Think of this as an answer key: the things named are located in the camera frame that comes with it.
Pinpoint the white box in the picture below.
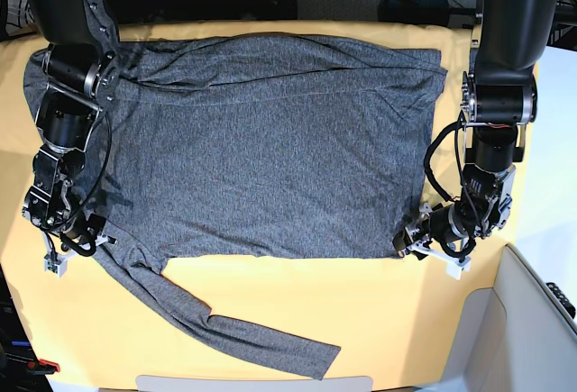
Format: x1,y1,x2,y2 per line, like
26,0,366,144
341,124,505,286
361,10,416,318
437,246,576,391

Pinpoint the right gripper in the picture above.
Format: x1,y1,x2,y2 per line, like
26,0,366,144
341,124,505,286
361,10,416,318
60,214,117,257

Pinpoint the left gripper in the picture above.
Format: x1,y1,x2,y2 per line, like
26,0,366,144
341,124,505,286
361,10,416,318
392,202,477,260

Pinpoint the black remote control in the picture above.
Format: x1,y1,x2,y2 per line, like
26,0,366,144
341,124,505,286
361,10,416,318
546,282,576,319

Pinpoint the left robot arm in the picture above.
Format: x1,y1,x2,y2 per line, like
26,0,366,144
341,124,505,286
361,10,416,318
393,0,557,264

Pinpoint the grey long-sleeve T-shirt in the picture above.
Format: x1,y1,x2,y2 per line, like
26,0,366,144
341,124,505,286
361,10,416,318
22,33,450,382

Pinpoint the dark round stool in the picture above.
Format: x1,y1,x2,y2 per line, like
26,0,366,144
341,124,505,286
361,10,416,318
377,0,450,27

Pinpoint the yellow table cloth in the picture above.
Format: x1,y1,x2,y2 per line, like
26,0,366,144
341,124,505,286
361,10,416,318
1,21,516,389

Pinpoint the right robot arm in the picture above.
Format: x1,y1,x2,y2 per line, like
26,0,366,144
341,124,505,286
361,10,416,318
23,0,119,264

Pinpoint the red clamp left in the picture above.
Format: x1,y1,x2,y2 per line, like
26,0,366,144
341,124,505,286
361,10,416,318
26,360,60,376

